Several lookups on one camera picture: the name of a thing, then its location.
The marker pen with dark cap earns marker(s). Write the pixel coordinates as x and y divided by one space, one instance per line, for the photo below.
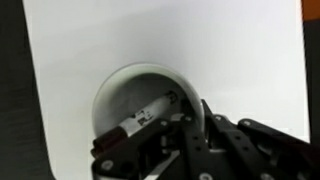
146 115

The red mug with white interior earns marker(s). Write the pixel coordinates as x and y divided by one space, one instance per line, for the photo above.
133 83

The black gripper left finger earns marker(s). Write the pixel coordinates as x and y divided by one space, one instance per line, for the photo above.
160 146

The white side table orange frame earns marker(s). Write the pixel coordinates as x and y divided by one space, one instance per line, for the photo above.
166 36

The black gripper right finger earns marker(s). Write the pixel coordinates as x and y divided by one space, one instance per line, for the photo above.
253 146

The orange floor mat strip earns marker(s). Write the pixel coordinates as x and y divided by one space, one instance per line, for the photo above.
311 9

